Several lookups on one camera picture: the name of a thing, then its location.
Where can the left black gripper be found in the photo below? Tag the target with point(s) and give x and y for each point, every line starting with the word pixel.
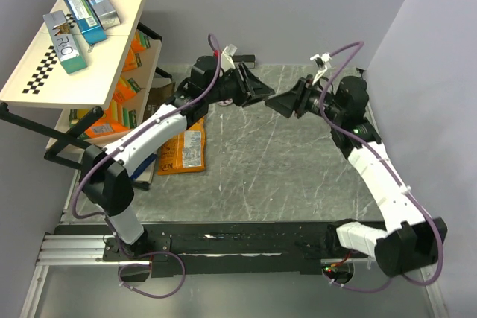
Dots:
pixel 251 90

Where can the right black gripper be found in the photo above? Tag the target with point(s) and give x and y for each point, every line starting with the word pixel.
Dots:
pixel 296 100

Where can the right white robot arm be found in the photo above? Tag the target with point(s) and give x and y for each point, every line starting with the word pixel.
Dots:
pixel 411 238

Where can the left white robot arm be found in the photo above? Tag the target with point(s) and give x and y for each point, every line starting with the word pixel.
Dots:
pixel 106 172

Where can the black rectangular box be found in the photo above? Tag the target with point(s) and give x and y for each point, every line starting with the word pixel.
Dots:
pixel 248 59

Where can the pink wavy sponge pad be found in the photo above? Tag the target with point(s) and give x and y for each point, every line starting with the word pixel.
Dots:
pixel 226 102

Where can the orange snack bag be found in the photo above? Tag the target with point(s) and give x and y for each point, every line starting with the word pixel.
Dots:
pixel 184 153

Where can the brown coffee bag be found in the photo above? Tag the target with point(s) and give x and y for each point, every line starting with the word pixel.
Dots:
pixel 156 98

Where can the blue snack bag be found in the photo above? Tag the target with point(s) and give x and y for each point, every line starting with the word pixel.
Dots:
pixel 145 171

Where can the orange boxes on shelf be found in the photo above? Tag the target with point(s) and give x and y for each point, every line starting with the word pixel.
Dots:
pixel 117 118

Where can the beige folding shelf rack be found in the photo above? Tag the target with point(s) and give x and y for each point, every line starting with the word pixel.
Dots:
pixel 85 78

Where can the blue carton box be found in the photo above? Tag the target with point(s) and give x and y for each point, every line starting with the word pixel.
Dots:
pixel 88 23

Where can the silver box near back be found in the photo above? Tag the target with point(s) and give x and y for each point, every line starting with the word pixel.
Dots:
pixel 106 13

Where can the silver teal box front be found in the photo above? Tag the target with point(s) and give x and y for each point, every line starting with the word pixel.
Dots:
pixel 65 45

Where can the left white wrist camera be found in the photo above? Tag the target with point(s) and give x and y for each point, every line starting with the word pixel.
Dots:
pixel 226 56

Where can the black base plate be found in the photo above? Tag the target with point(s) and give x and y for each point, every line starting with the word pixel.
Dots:
pixel 226 248

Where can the aluminium rail frame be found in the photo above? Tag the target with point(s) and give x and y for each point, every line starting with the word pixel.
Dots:
pixel 88 250

